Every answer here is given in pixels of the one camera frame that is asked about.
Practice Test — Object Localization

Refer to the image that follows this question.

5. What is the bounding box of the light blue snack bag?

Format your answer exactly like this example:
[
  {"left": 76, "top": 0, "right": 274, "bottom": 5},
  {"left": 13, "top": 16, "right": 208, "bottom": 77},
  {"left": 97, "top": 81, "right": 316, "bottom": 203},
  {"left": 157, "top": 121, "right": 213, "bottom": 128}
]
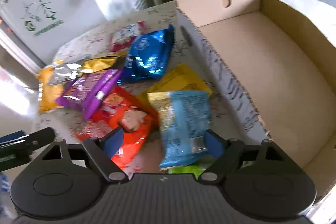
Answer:
[{"left": 147, "top": 90, "right": 211, "bottom": 170}]

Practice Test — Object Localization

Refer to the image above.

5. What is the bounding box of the green snack bag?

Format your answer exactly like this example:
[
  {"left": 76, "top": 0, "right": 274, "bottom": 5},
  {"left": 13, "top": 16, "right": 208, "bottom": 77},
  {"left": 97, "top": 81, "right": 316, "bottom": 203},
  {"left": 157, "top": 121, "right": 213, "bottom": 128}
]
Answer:
[{"left": 168, "top": 162, "right": 210, "bottom": 178}]

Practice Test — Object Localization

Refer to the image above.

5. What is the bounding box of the white refrigerator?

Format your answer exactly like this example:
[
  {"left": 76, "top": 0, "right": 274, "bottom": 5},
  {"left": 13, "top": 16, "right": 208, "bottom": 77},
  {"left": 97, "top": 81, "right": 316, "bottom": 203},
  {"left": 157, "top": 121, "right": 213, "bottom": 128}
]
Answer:
[{"left": 0, "top": 0, "right": 148, "bottom": 75}]

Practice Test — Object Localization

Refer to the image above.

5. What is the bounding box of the gold yellow snack pack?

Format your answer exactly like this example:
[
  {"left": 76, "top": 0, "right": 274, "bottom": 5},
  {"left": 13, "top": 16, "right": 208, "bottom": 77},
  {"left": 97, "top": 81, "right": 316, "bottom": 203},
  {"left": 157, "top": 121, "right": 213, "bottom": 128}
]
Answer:
[{"left": 79, "top": 51, "right": 126, "bottom": 73}]

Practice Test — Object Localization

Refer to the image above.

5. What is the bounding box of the pink white candy bag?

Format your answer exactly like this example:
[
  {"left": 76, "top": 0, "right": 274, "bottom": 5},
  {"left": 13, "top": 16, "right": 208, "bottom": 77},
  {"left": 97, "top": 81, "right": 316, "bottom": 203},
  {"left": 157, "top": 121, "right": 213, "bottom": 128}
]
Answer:
[{"left": 109, "top": 21, "right": 146, "bottom": 52}]

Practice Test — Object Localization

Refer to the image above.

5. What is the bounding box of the silver foil bag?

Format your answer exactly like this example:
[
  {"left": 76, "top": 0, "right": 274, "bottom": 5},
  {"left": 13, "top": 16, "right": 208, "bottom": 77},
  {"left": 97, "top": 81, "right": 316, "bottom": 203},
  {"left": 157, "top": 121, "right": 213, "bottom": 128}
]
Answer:
[{"left": 48, "top": 55, "right": 91, "bottom": 86}]

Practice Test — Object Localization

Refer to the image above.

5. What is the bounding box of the cardboard box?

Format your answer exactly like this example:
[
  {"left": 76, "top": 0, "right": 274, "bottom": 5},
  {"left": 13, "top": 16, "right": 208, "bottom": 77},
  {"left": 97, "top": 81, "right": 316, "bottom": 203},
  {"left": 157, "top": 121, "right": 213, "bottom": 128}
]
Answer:
[{"left": 175, "top": 0, "right": 335, "bottom": 200}]

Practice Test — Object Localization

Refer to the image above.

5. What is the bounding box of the orange chip bag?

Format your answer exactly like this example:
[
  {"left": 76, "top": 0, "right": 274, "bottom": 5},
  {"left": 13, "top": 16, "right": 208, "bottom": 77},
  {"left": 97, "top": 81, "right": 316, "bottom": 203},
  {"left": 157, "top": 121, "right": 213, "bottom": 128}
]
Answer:
[{"left": 36, "top": 60, "right": 64, "bottom": 112}]

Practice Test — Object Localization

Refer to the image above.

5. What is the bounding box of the red snack bag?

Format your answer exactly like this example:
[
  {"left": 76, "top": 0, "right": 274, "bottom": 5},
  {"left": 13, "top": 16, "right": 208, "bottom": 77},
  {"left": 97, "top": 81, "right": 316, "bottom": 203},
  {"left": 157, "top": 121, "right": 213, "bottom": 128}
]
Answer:
[{"left": 73, "top": 86, "right": 159, "bottom": 168}]

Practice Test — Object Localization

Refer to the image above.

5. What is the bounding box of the dark blue foil bag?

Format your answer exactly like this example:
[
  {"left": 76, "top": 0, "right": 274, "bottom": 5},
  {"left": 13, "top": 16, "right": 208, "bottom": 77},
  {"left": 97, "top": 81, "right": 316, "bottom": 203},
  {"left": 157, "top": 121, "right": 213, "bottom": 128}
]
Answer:
[{"left": 117, "top": 24, "right": 175, "bottom": 85}]

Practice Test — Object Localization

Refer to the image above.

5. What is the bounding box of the floral tablecloth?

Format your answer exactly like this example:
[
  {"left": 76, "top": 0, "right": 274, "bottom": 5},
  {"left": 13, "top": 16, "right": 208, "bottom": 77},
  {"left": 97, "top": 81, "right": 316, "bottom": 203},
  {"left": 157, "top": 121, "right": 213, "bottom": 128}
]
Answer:
[{"left": 31, "top": 0, "right": 237, "bottom": 175}]

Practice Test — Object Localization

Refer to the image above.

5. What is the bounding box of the purple snack bag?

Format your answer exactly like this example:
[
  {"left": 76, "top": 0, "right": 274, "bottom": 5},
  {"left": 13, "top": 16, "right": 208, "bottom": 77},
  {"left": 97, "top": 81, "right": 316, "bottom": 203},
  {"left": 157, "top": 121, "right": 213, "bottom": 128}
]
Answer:
[{"left": 56, "top": 69, "right": 121, "bottom": 119}]

